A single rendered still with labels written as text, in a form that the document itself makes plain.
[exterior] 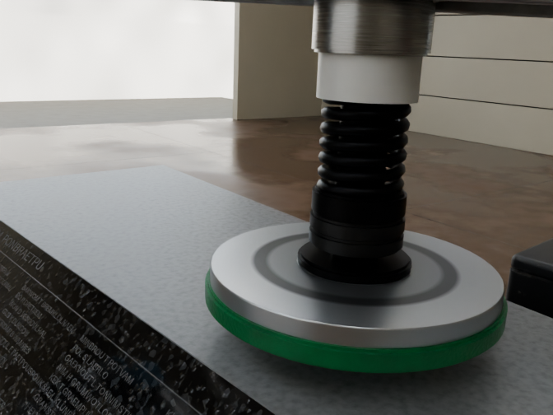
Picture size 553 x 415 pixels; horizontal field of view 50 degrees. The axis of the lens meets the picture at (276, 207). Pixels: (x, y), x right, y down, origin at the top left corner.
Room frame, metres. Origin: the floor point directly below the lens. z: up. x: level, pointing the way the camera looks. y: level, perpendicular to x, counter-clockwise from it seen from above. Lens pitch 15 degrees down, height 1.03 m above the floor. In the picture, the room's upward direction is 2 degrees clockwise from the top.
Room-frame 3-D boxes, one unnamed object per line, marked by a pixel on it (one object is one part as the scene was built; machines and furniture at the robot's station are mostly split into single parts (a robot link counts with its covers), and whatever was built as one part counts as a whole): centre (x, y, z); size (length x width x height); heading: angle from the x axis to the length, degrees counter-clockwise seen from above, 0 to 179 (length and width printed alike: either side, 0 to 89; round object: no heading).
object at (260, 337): (0.41, -0.06, 0.87); 0.22 x 0.22 x 0.04
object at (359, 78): (0.41, -0.06, 1.02); 0.07 x 0.07 x 0.04
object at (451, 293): (0.41, -0.06, 0.87); 0.21 x 0.21 x 0.01
